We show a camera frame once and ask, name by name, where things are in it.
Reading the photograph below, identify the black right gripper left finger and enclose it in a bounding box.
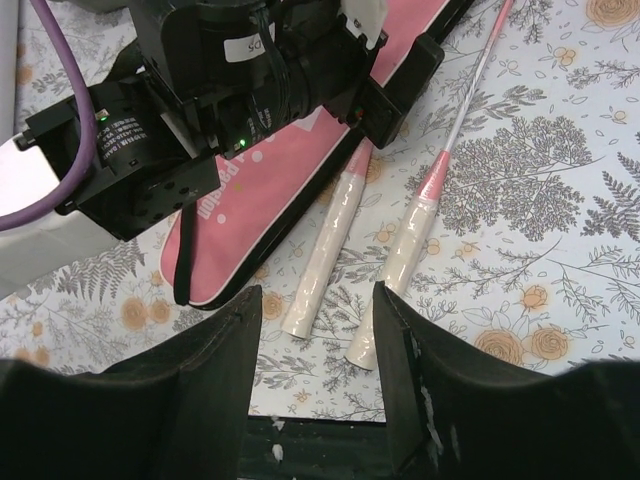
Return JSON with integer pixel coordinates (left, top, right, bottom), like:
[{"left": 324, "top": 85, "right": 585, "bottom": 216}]
[{"left": 1, "top": 287, "right": 262, "bottom": 479}]

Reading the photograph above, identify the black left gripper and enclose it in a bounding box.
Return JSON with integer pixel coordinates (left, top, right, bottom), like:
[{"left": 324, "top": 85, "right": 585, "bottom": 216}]
[{"left": 269, "top": 0, "right": 446, "bottom": 151}]

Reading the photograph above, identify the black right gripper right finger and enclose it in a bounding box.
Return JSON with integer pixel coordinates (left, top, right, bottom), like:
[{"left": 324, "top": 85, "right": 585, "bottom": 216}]
[{"left": 372, "top": 283, "right": 639, "bottom": 479}]

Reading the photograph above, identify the badminton racket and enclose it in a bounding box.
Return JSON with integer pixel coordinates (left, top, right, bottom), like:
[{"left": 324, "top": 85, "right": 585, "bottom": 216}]
[
  {"left": 280, "top": 140, "right": 373, "bottom": 339},
  {"left": 343, "top": 0, "right": 516, "bottom": 372}
]

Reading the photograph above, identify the pink racket cover bag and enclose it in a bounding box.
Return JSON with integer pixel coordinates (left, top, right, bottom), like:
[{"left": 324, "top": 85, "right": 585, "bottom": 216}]
[{"left": 160, "top": 0, "right": 471, "bottom": 309}]

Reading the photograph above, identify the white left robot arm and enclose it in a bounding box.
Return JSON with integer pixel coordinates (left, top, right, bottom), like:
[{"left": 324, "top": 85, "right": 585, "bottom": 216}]
[{"left": 1, "top": 1, "right": 419, "bottom": 295}]

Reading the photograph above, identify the floral table mat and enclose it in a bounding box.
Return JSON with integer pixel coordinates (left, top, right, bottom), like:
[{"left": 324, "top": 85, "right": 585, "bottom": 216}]
[{"left": 1, "top": 1, "right": 639, "bottom": 421}]

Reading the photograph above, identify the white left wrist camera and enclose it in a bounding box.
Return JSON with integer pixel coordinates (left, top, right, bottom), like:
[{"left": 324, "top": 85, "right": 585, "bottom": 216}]
[{"left": 341, "top": 0, "right": 388, "bottom": 41}]

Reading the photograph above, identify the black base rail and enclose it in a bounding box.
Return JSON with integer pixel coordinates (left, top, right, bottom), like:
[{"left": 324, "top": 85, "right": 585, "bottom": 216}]
[{"left": 238, "top": 416, "right": 394, "bottom": 479}]

